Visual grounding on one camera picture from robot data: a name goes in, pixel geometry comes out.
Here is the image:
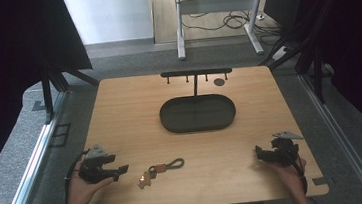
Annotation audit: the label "person's left hand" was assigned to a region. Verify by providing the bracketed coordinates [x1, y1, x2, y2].
[63, 157, 117, 204]

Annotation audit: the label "white power strip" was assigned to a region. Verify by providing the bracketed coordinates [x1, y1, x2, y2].
[270, 46, 291, 62]

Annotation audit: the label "black key stand with tray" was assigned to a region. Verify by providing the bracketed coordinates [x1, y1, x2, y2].
[154, 65, 239, 137]

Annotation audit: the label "black metal frame strut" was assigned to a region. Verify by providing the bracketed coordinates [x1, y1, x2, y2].
[252, 0, 354, 110]
[38, 58, 104, 125]

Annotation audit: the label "aluminium frame rail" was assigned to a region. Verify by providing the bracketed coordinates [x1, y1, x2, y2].
[0, 90, 81, 204]
[298, 67, 362, 204]

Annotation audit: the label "black curtain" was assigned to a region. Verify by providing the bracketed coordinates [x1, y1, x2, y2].
[261, 0, 362, 164]
[0, 0, 104, 193]

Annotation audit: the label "small brown round tag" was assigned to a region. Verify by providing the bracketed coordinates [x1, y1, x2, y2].
[213, 77, 227, 88]

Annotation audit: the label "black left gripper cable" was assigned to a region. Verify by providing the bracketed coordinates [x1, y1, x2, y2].
[59, 148, 96, 204]

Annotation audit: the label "keychain with black loop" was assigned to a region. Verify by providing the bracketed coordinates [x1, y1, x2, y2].
[135, 157, 188, 190]

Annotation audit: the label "person's right hand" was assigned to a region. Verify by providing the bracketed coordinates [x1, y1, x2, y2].
[266, 155, 311, 203]

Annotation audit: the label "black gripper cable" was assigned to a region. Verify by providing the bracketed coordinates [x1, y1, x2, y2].
[59, 148, 96, 204]
[283, 143, 310, 197]

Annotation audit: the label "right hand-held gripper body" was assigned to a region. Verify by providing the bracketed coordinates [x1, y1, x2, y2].
[263, 128, 308, 170]

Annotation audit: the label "black floor cables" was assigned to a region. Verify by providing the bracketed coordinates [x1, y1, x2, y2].
[178, 0, 286, 54]

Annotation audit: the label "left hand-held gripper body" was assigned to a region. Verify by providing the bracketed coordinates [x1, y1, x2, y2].
[75, 142, 119, 186]

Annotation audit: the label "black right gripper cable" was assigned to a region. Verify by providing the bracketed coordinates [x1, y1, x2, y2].
[283, 143, 310, 197]

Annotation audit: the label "white metal desk frame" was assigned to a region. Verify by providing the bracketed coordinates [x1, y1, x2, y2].
[172, 0, 272, 64]

